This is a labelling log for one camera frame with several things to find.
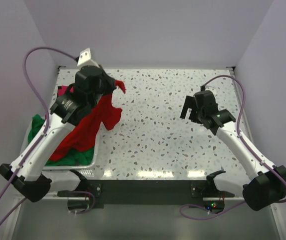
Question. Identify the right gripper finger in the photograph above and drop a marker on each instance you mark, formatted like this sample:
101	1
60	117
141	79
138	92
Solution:
196	117
189	104

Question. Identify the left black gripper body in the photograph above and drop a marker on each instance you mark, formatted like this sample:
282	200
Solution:
107	87

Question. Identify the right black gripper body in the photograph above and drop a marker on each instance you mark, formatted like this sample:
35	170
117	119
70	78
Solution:
200	114

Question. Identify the red t shirt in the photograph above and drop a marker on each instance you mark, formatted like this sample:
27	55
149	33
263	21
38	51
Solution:
83	136

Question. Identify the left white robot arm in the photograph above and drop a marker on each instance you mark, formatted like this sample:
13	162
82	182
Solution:
26	172

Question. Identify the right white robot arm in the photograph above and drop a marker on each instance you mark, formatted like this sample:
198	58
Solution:
267	182

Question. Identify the folded pink t shirt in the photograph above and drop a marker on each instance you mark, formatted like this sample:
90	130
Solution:
61	90

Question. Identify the green t shirt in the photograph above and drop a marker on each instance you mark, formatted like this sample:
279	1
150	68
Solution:
73	157

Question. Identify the white plastic laundry basket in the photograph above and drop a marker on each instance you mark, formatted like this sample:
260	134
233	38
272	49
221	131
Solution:
96	145

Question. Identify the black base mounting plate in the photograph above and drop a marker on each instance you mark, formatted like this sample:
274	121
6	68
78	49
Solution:
140	192

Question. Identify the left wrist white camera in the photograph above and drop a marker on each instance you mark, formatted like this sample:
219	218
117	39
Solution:
85	59

